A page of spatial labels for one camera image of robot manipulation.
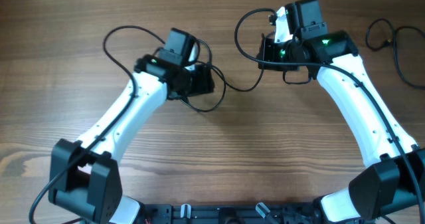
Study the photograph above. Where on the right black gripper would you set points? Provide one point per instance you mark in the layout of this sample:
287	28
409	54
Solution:
266	52

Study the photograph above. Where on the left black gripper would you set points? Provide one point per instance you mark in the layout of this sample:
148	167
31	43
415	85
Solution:
205	82

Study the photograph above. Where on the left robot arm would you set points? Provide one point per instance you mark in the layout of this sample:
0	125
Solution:
84	174

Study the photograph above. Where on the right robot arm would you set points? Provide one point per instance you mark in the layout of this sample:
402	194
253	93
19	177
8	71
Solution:
393	178

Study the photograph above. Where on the black aluminium base frame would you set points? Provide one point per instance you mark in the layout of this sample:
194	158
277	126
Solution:
289	213

